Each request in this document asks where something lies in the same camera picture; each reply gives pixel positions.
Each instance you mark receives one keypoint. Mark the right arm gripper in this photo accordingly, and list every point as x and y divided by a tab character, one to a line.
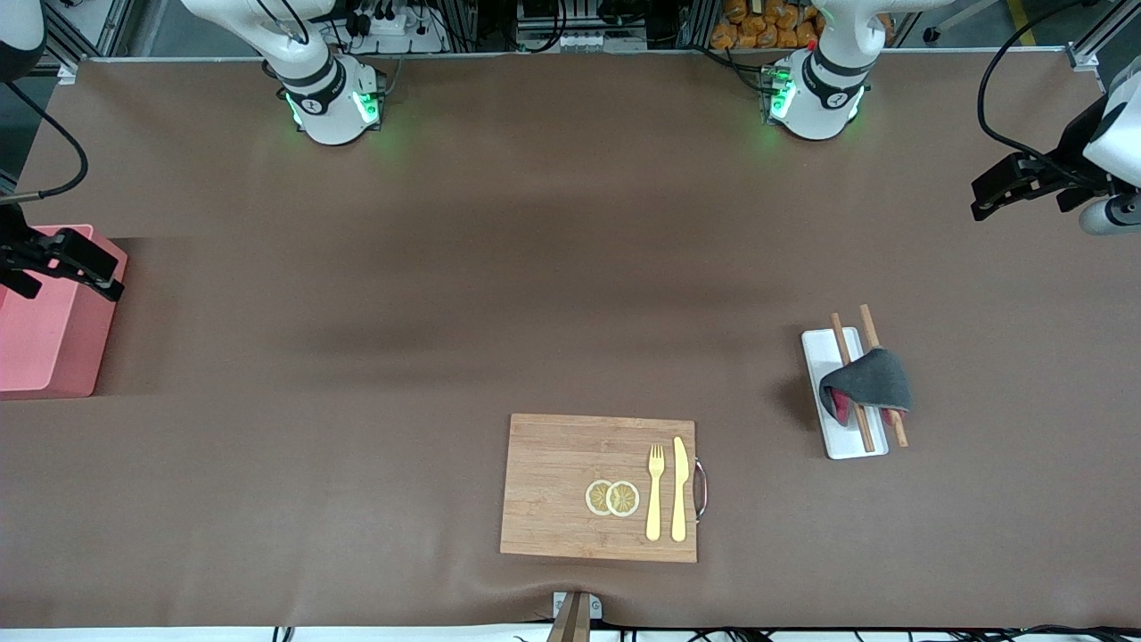
11	241

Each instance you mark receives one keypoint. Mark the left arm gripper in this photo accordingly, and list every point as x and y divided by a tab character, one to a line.
1072	150

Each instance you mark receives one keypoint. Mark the grey cloth with pink lining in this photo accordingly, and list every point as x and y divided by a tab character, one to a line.
878	379

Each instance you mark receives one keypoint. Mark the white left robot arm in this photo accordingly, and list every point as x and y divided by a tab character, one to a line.
816	107

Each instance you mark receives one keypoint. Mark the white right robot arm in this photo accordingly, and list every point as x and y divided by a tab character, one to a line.
330	107

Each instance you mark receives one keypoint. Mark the pink plastic bin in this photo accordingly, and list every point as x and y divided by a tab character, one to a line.
53	348

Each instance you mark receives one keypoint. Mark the white rectangular tray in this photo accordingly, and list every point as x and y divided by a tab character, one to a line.
820	357

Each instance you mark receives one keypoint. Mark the pile of orange items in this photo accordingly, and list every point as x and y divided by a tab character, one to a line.
758	27

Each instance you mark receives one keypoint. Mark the brown table mat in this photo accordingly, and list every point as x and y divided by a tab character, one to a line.
446	267

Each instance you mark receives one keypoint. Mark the white power strip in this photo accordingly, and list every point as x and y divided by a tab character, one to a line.
401	40

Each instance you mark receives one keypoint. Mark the yellow plastic knife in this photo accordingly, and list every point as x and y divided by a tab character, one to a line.
679	490

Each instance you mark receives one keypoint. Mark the white terminal block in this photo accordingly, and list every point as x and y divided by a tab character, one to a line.
584	41

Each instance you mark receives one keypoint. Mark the yellow plastic fork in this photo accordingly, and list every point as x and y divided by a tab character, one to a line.
654	508

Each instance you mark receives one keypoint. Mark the lemon slice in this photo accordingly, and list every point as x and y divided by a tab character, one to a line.
624	498
595	497

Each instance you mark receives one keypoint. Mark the aluminium equipment rack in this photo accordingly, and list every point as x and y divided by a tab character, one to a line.
535	18

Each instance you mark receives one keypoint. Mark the wooden cutting board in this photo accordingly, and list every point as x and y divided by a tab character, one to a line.
553	481

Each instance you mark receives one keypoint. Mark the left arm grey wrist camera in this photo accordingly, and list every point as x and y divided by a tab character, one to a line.
1110	216

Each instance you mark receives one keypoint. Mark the aluminium frame post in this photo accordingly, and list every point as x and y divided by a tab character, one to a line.
85	31
1083	58

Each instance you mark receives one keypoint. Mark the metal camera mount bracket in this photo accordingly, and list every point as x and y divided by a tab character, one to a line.
576	611

